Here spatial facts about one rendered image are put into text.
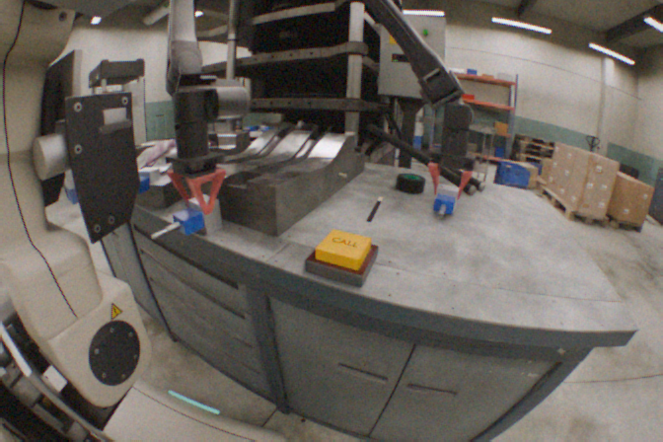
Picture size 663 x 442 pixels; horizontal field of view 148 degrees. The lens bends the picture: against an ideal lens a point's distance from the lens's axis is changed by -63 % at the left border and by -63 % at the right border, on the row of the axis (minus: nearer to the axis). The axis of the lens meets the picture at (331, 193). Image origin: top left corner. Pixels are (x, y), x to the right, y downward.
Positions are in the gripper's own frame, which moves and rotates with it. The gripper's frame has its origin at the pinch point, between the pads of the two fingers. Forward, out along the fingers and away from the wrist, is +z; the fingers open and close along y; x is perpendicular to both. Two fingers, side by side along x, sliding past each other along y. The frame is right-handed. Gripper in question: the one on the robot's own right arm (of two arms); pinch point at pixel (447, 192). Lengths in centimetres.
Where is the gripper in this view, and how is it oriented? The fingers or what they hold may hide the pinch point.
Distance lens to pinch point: 59.6
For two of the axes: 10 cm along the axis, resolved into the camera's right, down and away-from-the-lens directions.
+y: -8.6, -1.9, 4.8
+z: -0.2, 9.4, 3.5
